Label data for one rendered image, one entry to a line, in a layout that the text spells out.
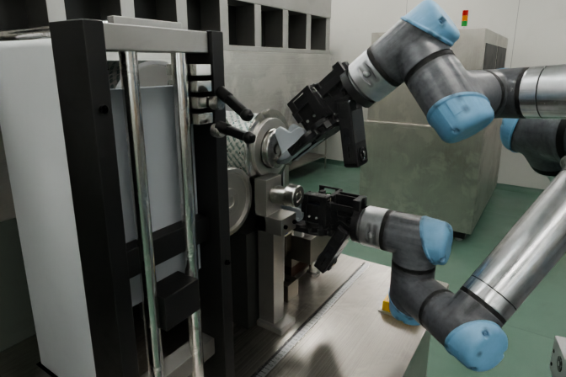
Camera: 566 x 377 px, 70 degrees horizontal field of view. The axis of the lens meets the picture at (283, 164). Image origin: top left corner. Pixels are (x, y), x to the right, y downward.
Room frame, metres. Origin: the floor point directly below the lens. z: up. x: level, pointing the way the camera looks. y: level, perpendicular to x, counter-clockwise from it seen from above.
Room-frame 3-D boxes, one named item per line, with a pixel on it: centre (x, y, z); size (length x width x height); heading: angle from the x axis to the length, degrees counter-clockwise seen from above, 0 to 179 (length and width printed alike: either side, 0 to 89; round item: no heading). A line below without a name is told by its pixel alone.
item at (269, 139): (0.75, 0.02, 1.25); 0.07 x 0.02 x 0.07; 146
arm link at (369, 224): (0.70, -0.17, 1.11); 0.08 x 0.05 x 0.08; 146
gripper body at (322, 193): (0.75, -0.10, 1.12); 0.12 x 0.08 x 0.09; 56
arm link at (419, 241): (0.66, -0.23, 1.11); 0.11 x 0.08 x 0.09; 56
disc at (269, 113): (0.76, 0.03, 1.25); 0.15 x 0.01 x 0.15; 146
